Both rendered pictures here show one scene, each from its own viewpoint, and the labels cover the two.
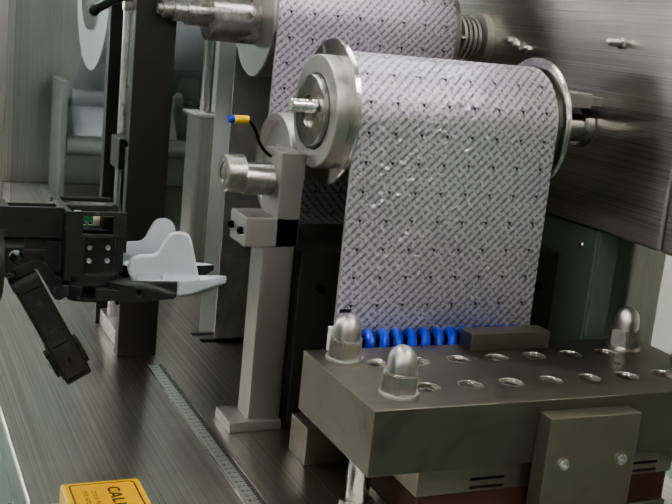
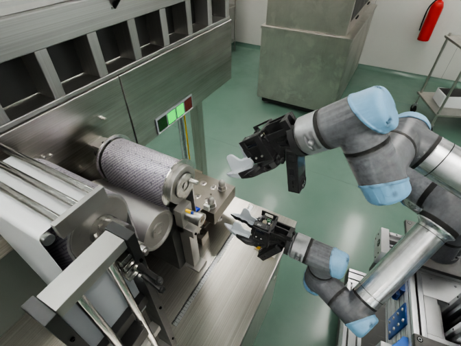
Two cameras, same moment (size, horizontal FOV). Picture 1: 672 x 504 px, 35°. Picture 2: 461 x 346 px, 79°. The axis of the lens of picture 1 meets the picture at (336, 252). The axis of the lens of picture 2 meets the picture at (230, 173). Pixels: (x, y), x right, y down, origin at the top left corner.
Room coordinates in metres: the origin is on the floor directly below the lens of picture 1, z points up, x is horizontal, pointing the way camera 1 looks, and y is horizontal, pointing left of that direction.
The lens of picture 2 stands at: (1.30, 0.57, 1.81)
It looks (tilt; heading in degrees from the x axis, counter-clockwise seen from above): 43 degrees down; 233
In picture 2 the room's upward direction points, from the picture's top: straight up
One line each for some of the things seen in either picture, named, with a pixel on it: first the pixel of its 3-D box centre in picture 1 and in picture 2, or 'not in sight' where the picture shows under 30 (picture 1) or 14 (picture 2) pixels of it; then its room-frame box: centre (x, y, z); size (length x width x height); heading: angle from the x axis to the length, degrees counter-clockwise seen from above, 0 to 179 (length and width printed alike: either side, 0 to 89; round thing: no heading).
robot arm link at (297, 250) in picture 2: not in sight; (298, 247); (0.88, 0.32, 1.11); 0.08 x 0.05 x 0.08; 25
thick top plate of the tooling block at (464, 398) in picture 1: (519, 397); (182, 187); (0.98, -0.19, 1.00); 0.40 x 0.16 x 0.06; 115
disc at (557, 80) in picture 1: (530, 124); (116, 156); (1.18, -0.20, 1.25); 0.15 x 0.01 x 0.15; 25
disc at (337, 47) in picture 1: (329, 112); (179, 182); (1.08, 0.02, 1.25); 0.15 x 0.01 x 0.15; 25
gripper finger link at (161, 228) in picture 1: (164, 248); (237, 227); (0.98, 0.16, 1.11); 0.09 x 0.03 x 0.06; 124
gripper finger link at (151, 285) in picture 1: (126, 286); not in sight; (0.91, 0.18, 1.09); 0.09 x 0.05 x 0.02; 106
